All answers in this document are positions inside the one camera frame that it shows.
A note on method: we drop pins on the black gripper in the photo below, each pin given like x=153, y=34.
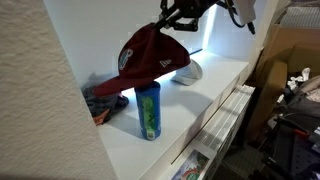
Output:
x=190, y=7

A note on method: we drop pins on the dark red baseball cap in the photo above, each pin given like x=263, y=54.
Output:
x=146, y=56

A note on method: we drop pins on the light grey baseball cap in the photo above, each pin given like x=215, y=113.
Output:
x=190, y=73

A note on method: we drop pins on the blue tennis ball container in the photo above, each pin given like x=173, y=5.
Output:
x=148, y=110

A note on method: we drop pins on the dark grey orange cap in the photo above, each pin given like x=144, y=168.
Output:
x=103, y=105

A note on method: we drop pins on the upright white LED strip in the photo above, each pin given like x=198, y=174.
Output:
x=209, y=26

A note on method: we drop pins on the brown cardboard box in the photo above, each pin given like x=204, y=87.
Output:
x=276, y=43

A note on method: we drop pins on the white crumpled cloth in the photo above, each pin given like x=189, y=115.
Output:
x=300, y=78

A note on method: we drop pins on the black equipment stand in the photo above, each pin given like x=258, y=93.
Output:
x=290, y=150

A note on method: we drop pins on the black rail strip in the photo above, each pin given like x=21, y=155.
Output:
x=196, y=51

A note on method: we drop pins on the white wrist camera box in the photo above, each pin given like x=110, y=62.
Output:
x=245, y=10

